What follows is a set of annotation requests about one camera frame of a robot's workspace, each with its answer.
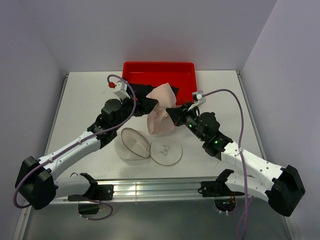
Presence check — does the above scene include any black garment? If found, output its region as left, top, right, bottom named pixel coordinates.
left=130, top=82, right=179, bottom=108

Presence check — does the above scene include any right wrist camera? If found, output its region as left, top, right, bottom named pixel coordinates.
left=188, top=90, right=206, bottom=111

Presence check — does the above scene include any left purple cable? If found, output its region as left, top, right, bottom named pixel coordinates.
left=12, top=74, right=137, bottom=210

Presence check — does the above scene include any white mesh laundry bag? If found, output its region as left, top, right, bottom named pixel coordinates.
left=114, top=127, right=183, bottom=167

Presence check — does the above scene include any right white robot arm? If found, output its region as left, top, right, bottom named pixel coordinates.
left=166, top=103, right=306, bottom=217

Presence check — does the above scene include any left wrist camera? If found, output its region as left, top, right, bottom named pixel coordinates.
left=108, top=80, right=130, bottom=100

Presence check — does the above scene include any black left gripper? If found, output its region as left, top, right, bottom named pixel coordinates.
left=113, top=90, right=158, bottom=130

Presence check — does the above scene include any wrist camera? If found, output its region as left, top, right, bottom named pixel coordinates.
left=188, top=90, right=206, bottom=111
left=108, top=80, right=130, bottom=100

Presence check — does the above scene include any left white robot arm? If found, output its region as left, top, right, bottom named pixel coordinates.
left=13, top=91, right=158, bottom=210

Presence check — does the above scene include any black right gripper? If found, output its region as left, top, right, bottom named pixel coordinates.
left=166, top=101, right=206, bottom=141

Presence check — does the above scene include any red plastic tray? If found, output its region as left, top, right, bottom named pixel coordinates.
left=122, top=61, right=198, bottom=105

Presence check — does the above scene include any aluminium rail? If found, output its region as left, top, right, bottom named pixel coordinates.
left=27, top=176, right=286, bottom=203

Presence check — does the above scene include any pale pink bra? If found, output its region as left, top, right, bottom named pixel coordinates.
left=147, top=83, right=177, bottom=135

